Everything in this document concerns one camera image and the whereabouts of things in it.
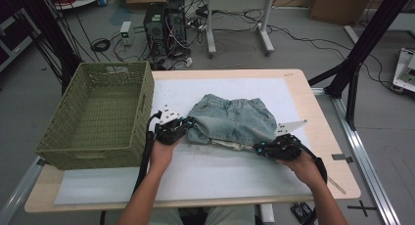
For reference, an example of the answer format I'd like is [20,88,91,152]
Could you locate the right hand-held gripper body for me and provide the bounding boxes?
[262,119,309,162]

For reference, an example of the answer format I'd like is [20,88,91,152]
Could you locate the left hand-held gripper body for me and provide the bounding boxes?
[153,104,191,147]

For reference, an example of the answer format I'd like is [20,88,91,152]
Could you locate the light blue denim shorts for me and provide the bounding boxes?
[185,93,278,153]

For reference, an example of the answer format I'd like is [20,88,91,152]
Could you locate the green woven basket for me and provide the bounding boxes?
[34,61,156,171]

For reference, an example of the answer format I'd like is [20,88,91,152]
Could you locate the person's left hand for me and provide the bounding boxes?
[149,137,186,174]

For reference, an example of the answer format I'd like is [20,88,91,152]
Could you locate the person's right hand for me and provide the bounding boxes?
[277,150,323,188]

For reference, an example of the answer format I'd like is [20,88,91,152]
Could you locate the thin wooden stick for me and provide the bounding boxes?
[326,175,347,196]

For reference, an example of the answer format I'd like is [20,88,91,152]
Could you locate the black foot pedal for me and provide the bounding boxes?
[290,202,317,224]

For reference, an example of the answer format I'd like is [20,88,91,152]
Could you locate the person's legs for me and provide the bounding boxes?
[148,204,257,225]

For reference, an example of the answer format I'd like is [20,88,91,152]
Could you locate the black computer tower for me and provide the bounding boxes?
[142,3,167,57]
[164,0,193,60]

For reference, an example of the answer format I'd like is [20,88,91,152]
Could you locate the white box with green light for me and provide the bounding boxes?
[119,21,133,45]

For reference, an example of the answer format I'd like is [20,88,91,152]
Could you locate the white machine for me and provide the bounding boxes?
[392,48,415,94]

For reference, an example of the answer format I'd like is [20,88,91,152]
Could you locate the large cardboard box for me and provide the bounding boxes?
[308,0,376,25]

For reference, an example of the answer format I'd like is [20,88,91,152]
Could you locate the round white table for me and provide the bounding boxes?
[48,0,109,11]

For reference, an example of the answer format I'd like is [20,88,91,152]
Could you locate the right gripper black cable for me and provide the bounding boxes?
[295,141,329,225]

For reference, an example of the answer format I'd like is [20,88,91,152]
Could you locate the aluminium floor rail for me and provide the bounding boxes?
[0,156,47,225]
[311,87,402,225]

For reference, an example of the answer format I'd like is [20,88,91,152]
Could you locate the coiled black cable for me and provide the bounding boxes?
[90,37,113,54]

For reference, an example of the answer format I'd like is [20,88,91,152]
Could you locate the black metal frame stand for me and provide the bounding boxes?
[0,0,103,96]
[307,0,415,131]

